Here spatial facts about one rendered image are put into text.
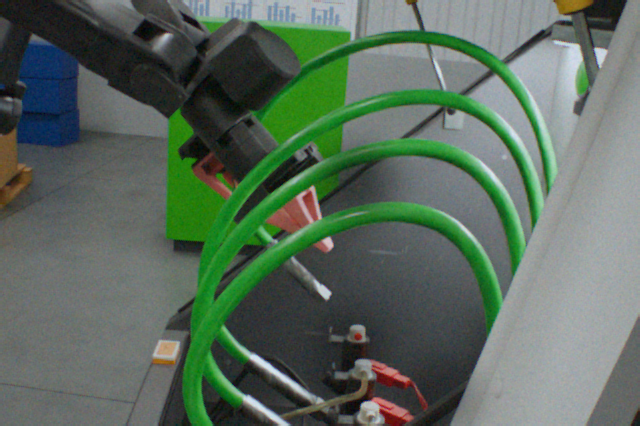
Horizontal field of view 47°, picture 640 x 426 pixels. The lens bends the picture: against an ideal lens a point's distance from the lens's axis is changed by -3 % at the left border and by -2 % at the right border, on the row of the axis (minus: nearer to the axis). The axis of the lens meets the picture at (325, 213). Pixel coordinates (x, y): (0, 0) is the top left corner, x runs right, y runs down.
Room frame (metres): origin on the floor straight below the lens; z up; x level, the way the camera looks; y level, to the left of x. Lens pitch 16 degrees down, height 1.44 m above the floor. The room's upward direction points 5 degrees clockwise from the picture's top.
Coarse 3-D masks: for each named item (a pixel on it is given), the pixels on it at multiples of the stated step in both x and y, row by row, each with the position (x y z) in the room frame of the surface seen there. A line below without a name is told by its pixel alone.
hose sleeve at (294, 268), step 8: (272, 240) 0.85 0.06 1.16; (288, 264) 0.84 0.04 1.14; (296, 264) 0.84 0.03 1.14; (288, 272) 0.84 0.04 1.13; (296, 272) 0.83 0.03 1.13; (304, 272) 0.83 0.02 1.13; (296, 280) 0.83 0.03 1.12; (304, 280) 0.83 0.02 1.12; (312, 280) 0.83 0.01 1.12; (304, 288) 0.83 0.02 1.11; (312, 288) 0.82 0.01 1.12
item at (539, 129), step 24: (336, 48) 0.83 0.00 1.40; (360, 48) 0.82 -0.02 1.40; (456, 48) 0.78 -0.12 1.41; (480, 48) 0.77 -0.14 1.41; (312, 72) 0.84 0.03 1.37; (504, 72) 0.76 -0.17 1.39; (528, 96) 0.75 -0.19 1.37; (528, 120) 0.76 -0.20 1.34; (552, 168) 0.74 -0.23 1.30; (264, 240) 0.85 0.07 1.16
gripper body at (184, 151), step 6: (192, 138) 0.86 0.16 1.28; (198, 138) 0.86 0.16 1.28; (186, 144) 0.87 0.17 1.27; (192, 144) 0.87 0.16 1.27; (198, 144) 0.87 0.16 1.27; (204, 144) 0.88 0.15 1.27; (180, 150) 0.87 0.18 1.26; (186, 150) 0.86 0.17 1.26; (192, 150) 0.87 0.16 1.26; (198, 150) 0.88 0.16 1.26; (204, 150) 0.89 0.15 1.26; (180, 156) 0.87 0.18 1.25; (186, 156) 0.87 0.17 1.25; (192, 156) 0.88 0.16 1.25; (198, 156) 0.88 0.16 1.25
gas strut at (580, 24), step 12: (564, 0) 0.41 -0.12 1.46; (576, 0) 0.41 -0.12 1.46; (588, 0) 0.41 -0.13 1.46; (564, 12) 0.41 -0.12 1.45; (576, 12) 0.41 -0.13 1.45; (576, 24) 0.41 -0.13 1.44; (576, 36) 0.42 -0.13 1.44; (588, 36) 0.41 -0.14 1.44; (588, 48) 0.41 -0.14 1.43; (588, 60) 0.42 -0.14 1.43; (588, 72) 0.42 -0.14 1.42
